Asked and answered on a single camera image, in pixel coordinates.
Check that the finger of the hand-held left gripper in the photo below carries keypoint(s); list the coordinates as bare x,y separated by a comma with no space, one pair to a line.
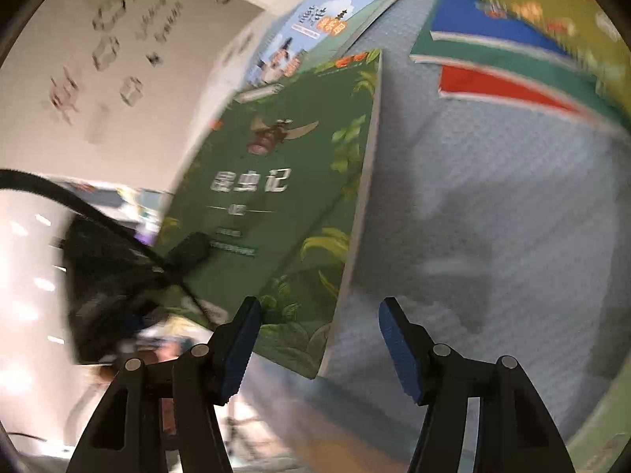
190,251

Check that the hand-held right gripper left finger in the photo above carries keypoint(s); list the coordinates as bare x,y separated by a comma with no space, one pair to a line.
236,354

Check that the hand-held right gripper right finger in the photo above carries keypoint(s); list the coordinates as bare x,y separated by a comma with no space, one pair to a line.
399,350

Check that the green insect book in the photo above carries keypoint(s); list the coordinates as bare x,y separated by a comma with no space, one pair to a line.
296,157

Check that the light blue cartoon poetry book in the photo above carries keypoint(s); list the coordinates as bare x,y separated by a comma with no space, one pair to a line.
320,24

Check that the teal green book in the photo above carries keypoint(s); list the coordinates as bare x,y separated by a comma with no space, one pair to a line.
483,56

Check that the light blue woven mat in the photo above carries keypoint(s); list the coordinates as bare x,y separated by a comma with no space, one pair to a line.
468,182

